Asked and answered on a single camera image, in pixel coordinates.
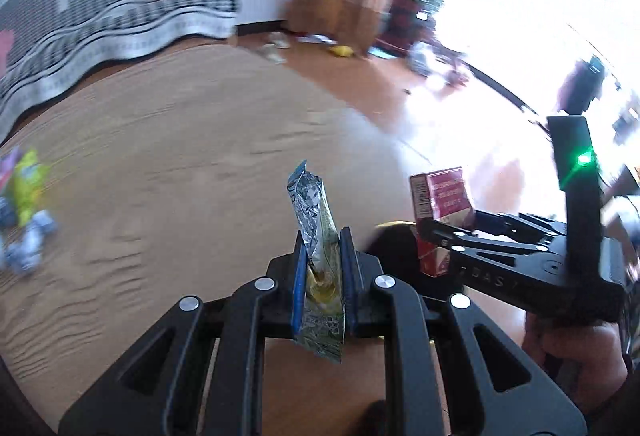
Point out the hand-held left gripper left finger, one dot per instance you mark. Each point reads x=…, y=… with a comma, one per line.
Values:
x=298, y=286

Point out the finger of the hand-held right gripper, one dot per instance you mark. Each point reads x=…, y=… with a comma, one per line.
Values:
x=520, y=225
x=490, y=248

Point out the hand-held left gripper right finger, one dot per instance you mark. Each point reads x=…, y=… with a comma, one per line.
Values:
x=348, y=276

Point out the black trash bin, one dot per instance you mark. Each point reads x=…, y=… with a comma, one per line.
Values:
x=395, y=241

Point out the silver yellow foil packet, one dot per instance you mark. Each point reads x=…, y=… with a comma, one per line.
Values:
x=315, y=216

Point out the red cigarette box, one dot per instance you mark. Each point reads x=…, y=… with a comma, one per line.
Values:
x=445, y=196

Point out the person's right hand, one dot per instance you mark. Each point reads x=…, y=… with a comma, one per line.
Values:
x=580, y=356

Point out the hanging dark jacket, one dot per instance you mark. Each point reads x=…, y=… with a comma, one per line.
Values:
x=582, y=86

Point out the pink child tricycle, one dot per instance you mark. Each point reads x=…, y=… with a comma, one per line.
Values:
x=452, y=66

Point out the white plastic bag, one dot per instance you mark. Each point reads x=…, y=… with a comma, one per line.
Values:
x=420, y=58

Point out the yellow toy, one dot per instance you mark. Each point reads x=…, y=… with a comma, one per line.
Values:
x=341, y=51

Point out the dark red plant pot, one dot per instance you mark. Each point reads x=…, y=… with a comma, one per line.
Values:
x=407, y=21

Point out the beige slipper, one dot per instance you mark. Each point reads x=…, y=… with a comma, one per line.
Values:
x=271, y=54
x=277, y=38

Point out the white paper sheet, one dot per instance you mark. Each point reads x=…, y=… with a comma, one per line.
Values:
x=314, y=38

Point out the yellow green snack packet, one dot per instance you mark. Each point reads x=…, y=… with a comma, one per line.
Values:
x=27, y=186

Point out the black white striped blanket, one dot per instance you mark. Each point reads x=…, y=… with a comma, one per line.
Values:
x=100, y=26

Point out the pink jacket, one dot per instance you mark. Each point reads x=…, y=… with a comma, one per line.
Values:
x=4, y=45

